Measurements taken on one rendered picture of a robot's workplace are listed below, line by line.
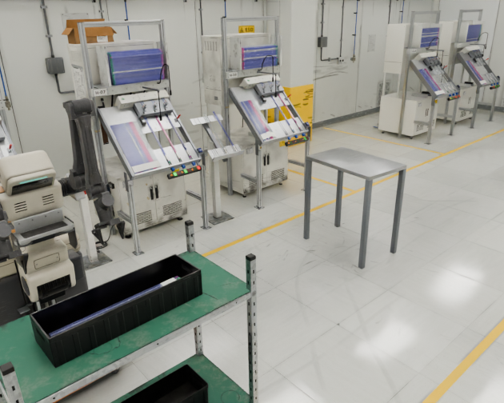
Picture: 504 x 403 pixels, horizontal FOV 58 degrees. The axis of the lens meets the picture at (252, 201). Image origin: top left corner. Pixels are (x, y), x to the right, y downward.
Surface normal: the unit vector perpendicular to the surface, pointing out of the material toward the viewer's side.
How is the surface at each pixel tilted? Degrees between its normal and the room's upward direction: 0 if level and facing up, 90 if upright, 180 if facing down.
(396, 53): 90
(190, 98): 91
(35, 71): 90
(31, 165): 42
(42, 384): 0
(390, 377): 0
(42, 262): 98
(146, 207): 90
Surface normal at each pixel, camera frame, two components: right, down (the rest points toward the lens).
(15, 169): 0.44, -0.50
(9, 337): -0.02, -0.92
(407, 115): -0.75, 0.27
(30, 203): 0.67, 0.40
